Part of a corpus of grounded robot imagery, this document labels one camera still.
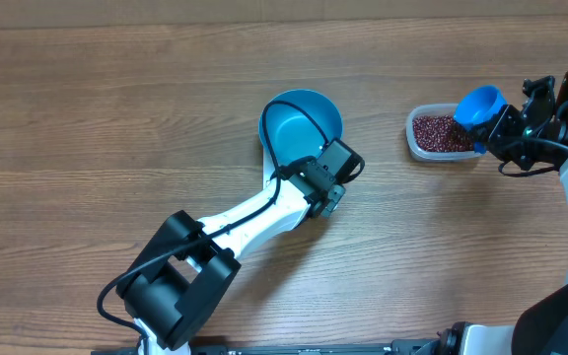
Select blue plastic measuring scoop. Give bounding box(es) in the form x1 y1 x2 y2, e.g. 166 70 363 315
454 85 507 131

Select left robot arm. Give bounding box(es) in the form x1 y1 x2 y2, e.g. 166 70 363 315
116 139 365 354

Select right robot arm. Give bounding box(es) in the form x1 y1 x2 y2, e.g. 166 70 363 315
419 71 568 355

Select white digital kitchen scale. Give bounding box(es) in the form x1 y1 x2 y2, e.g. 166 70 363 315
262 148 275 188

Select teal metal bowl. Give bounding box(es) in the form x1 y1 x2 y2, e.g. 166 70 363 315
265 89 343 166

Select red beans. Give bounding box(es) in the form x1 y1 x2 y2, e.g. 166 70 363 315
412 115 474 153

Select clear plastic food container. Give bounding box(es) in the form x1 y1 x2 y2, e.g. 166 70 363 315
405 104 483 163

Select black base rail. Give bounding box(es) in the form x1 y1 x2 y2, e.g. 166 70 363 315
91 337 443 355

